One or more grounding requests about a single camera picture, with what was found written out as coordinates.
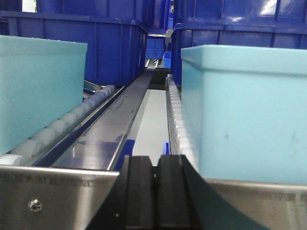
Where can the dark blue crate left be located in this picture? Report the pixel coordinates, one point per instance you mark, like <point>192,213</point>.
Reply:
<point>113,30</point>

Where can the white roller track right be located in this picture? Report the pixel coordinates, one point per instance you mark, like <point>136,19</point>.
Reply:
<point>180,141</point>

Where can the light cyan plastic bin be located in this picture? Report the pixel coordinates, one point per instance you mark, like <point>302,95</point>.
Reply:
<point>245,109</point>

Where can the steel shelf front rail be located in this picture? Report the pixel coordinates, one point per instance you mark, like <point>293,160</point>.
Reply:
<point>60,199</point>

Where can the dark blue crate right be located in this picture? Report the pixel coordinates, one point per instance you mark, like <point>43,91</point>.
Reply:
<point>265,23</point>

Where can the white roller track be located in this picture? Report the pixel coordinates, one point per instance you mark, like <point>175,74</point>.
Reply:
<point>180,141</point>
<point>44,140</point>

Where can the white roller track left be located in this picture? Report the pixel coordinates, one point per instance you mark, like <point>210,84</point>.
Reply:
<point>44,140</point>

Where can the steel divider channel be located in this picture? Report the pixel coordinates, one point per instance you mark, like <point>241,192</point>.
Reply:
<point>96,143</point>

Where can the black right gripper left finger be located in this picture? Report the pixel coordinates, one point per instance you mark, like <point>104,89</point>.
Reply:
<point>130,203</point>

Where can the dark blue crate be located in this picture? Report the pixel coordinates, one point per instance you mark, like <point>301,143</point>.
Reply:
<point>113,30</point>
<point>265,23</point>

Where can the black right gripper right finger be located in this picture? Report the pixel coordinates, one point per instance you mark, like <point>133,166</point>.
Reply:
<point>184,201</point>

